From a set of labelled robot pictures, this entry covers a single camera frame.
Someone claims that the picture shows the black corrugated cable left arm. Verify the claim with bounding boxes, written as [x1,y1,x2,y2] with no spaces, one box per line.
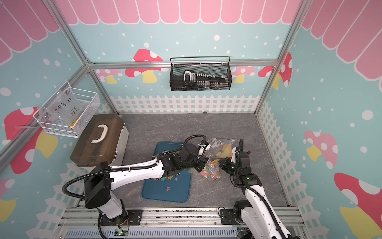
[62,134,207,200]

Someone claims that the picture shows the white wire basket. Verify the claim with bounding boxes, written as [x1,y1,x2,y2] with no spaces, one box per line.
[33,82,100,138]

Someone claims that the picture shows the pile of colourful candies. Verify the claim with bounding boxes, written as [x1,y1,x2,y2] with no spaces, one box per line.
[154,176,178,182]

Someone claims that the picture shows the black wire mesh basket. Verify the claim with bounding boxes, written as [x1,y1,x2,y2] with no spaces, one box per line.
[169,56,232,91]

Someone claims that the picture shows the yellow item in white basket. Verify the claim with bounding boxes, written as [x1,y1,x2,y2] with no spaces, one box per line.
[70,115,83,129]

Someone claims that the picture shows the aluminium rail front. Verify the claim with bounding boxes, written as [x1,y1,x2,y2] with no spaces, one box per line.
[58,207,305,228]

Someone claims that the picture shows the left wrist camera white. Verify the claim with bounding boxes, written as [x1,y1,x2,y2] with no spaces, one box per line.
[199,143,210,154]

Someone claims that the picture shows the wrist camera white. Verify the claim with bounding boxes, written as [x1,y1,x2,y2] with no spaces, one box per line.
[231,147,237,163]
[199,143,210,154]

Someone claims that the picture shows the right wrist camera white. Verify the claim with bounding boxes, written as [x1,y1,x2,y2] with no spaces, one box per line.
[231,147,237,163]

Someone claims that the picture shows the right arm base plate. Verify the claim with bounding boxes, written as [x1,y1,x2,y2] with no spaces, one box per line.
[218,208,244,225]

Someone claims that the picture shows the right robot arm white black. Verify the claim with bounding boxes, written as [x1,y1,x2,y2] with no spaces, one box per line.
[219,151,295,239]

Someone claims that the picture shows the teal plastic tray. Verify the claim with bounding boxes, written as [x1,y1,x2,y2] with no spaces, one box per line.
[141,141,193,203]

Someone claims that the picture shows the candy ziploc bag yellow label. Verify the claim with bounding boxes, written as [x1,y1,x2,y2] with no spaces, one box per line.
[200,159,221,181]

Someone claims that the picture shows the tool in black basket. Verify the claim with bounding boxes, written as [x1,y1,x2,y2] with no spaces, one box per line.
[183,70,230,90]

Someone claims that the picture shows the brown lid storage box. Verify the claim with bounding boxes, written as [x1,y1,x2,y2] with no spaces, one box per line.
[70,113,129,168]

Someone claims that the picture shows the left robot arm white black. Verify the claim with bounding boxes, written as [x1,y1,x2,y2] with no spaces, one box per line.
[84,142,210,220]

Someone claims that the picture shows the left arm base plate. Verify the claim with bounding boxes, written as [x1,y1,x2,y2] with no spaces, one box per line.
[100,209,143,226]

